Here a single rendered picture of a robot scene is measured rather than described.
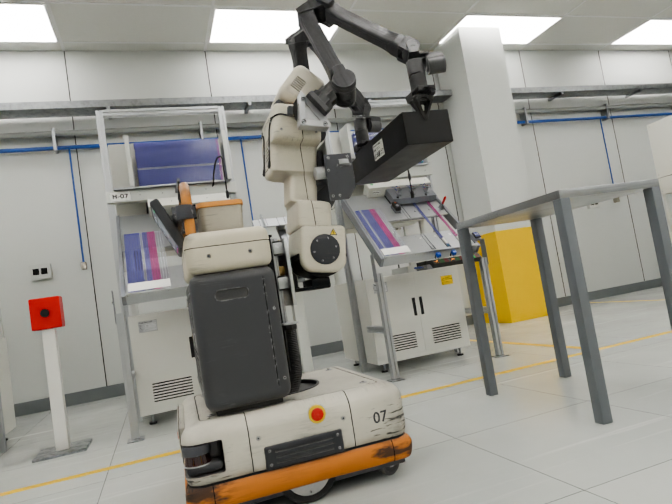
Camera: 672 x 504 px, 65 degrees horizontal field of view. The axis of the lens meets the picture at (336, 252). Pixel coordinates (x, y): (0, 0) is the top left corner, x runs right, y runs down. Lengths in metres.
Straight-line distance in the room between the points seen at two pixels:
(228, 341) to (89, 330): 3.38
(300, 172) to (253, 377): 0.72
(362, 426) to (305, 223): 0.67
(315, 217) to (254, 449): 0.76
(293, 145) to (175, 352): 1.70
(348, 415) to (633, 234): 6.05
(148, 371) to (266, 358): 1.70
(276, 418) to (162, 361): 1.72
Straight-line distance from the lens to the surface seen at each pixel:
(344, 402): 1.61
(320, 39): 1.96
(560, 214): 1.98
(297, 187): 1.85
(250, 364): 1.57
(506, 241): 5.42
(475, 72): 5.77
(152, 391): 3.23
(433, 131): 1.84
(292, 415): 1.58
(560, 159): 6.79
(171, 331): 3.20
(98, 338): 4.88
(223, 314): 1.56
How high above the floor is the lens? 0.58
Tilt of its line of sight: 4 degrees up
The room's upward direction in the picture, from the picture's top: 9 degrees counter-clockwise
